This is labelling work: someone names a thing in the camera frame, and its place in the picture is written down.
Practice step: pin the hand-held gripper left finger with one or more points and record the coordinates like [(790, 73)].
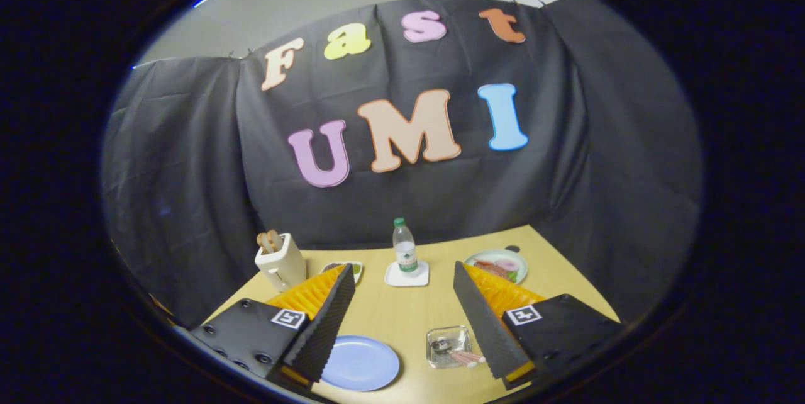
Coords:
[(326, 328)]

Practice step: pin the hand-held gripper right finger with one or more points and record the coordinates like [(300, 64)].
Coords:
[(487, 328)]

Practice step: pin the blue round plate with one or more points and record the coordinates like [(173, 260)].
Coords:
[(365, 363)]

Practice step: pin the red meat slices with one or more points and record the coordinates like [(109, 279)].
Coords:
[(494, 267)]

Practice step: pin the white divided condiment dish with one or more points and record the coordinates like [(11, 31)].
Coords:
[(354, 267)]

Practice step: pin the white plate with food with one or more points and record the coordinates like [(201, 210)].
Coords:
[(481, 257)]

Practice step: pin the cream toaster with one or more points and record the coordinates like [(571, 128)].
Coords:
[(281, 269)]

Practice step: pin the white square coaster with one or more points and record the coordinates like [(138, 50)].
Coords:
[(396, 279)]

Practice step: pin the toasted bread slice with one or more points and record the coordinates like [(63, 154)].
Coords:
[(265, 242), (275, 240)]

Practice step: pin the clear plastic water bottle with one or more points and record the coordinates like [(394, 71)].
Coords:
[(405, 250)]

